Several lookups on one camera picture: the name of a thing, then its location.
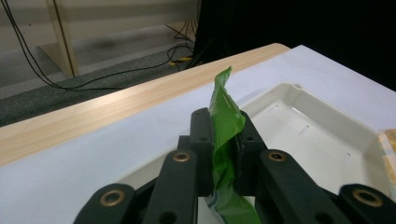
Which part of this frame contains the green snack packet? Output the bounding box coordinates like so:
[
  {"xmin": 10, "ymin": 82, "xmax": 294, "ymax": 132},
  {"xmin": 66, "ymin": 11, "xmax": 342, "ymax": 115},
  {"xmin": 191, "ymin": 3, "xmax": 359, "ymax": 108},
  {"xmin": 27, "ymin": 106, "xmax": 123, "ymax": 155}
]
[{"xmin": 204, "ymin": 65, "xmax": 262, "ymax": 224}]

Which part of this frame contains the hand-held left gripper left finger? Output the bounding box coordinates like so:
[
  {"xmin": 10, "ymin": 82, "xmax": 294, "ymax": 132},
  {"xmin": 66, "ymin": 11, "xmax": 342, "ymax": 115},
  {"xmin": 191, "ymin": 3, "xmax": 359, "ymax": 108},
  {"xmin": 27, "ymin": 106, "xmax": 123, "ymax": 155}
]
[{"xmin": 177, "ymin": 106, "xmax": 217, "ymax": 198}]

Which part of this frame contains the long black floor cable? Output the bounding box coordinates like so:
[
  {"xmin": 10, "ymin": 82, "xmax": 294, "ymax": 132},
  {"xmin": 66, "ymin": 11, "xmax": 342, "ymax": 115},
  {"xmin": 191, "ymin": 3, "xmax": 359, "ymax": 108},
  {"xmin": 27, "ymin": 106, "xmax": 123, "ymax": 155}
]
[{"xmin": 0, "ymin": 0, "xmax": 195, "ymax": 92}]

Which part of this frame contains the beige wooden cabinet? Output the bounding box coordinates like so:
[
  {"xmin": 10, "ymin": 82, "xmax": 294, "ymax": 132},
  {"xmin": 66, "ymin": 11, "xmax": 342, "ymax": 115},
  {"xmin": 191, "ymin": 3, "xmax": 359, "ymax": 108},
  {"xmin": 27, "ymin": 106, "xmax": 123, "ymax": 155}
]
[{"xmin": 0, "ymin": 0, "xmax": 203, "ymax": 79}]

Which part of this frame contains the white plastic tray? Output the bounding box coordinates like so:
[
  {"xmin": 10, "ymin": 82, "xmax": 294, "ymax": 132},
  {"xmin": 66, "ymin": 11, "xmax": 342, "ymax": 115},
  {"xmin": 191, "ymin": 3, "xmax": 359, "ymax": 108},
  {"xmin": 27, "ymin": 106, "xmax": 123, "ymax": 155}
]
[{"xmin": 116, "ymin": 82, "xmax": 394, "ymax": 224}]

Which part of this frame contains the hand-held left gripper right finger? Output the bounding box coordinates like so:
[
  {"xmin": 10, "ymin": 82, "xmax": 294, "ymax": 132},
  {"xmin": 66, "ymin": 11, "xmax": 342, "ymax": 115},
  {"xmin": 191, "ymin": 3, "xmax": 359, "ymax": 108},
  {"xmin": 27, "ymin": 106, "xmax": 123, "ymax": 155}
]
[{"xmin": 234, "ymin": 110, "xmax": 269, "ymax": 195}]

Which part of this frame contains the black curtain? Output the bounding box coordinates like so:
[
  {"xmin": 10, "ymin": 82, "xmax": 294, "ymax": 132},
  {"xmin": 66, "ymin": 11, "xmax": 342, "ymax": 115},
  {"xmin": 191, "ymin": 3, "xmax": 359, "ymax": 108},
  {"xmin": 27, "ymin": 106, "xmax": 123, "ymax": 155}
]
[{"xmin": 191, "ymin": 0, "xmax": 396, "ymax": 91}]

